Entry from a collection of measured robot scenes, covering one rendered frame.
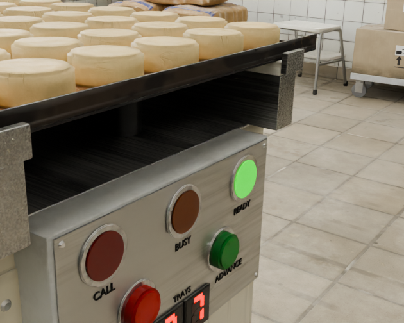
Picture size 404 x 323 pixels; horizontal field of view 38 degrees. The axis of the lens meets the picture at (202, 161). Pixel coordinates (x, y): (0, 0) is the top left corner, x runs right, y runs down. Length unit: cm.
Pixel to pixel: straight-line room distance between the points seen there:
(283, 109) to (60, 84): 24
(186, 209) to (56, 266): 12
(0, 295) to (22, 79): 12
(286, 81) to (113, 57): 19
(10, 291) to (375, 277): 170
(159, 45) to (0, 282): 19
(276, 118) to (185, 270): 16
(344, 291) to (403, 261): 31
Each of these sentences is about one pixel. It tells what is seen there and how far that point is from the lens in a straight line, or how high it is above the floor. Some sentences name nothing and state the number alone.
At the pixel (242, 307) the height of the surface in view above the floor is 64.
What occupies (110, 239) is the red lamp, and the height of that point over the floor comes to 82.
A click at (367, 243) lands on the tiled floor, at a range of 220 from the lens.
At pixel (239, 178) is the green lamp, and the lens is 47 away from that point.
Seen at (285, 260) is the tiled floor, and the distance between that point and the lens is 202.
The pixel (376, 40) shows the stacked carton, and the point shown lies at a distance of 415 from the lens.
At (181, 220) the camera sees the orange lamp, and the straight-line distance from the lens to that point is 42.
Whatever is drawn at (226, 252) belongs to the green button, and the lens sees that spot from 47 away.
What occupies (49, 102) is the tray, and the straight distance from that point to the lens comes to 31.
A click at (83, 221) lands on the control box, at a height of 84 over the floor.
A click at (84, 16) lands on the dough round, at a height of 92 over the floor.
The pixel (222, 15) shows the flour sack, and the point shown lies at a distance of 435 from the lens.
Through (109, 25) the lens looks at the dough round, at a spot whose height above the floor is 92.
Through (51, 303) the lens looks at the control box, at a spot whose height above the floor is 80.
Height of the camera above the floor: 99
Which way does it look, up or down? 20 degrees down
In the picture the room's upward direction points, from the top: 2 degrees clockwise
